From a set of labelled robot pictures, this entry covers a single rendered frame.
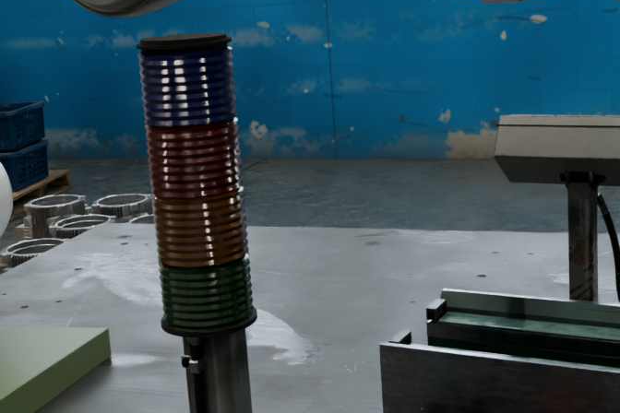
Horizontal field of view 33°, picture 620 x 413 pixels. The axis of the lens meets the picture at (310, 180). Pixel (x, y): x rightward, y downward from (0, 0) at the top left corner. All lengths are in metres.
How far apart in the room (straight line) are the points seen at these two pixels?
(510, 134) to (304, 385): 0.36
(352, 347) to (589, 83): 5.14
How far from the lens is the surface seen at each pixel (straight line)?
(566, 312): 1.00
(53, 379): 1.22
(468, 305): 1.02
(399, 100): 6.53
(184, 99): 0.64
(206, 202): 0.65
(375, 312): 1.39
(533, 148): 1.11
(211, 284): 0.67
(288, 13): 6.68
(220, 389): 0.71
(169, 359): 1.29
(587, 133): 1.10
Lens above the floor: 1.26
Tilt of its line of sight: 12 degrees down
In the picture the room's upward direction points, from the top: 4 degrees counter-clockwise
